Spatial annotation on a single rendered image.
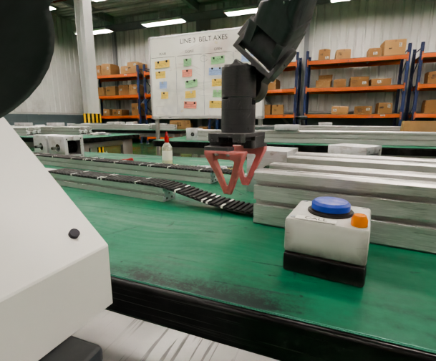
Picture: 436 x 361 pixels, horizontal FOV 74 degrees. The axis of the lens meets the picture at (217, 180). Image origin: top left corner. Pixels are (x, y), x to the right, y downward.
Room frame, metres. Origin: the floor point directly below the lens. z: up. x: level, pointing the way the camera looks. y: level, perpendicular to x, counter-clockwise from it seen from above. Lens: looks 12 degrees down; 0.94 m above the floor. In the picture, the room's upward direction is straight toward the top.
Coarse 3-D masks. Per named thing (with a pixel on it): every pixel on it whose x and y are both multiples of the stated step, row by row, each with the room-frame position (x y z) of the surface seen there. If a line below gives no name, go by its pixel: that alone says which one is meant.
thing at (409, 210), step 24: (264, 168) 0.45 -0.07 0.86; (288, 168) 0.48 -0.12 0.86; (312, 168) 0.46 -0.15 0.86; (336, 168) 0.45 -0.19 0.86; (360, 168) 0.45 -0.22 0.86; (264, 192) 0.43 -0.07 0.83; (288, 192) 0.41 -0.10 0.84; (312, 192) 0.39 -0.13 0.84; (336, 192) 0.39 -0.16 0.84; (360, 192) 0.37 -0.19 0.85; (384, 192) 0.35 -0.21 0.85; (408, 192) 0.34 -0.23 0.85; (432, 192) 0.33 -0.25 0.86; (264, 216) 0.42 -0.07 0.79; (384, 216) 0.36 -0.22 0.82; (408, 216) 0.34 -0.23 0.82; (432, 216) 0.33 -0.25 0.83; (384, 240) 0.35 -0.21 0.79; (408, 240) 0.34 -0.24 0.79; (432, 240) 0.33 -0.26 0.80
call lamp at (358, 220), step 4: (352, 216) 0.27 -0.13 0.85; (356, 216) 0.26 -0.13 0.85; (360, 216) 0.26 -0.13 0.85; (364, 216) 0.26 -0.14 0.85; (352, 220) 0.26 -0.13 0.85; (356, 220) 0.26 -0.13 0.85; (360, 220) 0.26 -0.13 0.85; (364, 220) 0.26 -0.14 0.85; (368, 220) 0.26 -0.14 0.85; (352, 224) 0.26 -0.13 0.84; (356, 224) 0.26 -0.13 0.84; (360, 224) 0.26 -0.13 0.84; (364, 224) 0.26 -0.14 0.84
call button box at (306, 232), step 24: (288, 216) 0.29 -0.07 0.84; (312, 216) 0.29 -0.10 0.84; (336, 216) 0.28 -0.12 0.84; (288, 240) 0.29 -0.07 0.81; (312, 240) 0.28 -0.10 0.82; (336, 240) 0.27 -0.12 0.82; (360, 240) 0.26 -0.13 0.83; (288, 264) 0.29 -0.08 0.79; (312, 264) 0.28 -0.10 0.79; (336, 264) 0.26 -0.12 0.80; (360, 264) 0.26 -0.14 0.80
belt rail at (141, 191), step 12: (48, 168) 0.78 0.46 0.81; (60, 180) 0.70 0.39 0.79; (72, 180) 0.69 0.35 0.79; (84, 180) 0.66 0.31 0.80; (96, 180) 0.64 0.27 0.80; (108, 192) 0.62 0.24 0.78; (120, 192) 0.61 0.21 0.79; (132, 192) 0.59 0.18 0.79; (144, 192) 0.58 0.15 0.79; (156, 192) 0.56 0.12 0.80; (168, 192) 0.57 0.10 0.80
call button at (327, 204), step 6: (318, 198) 0.31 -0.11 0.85; (324, 198) 0.31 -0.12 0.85; (330, 198) 0.31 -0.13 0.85; (336, 198) 0.31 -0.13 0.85; (312, 204) 0.31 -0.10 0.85; (318, 204) 0.30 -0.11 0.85; (324, 204) 0.29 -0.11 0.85; (330, 204) 0.29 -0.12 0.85; (336, 204) 0.29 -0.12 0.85; (342, 204) 0.29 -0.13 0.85; (348, 204) 0.29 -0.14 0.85; (318, 210) 0.30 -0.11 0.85; (324, 210) 0.29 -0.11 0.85; (330, 210) 0.29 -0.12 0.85; (336, 210) 0.29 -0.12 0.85; (342, 210) 0.29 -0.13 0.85; (348, 210) 0.29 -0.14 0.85
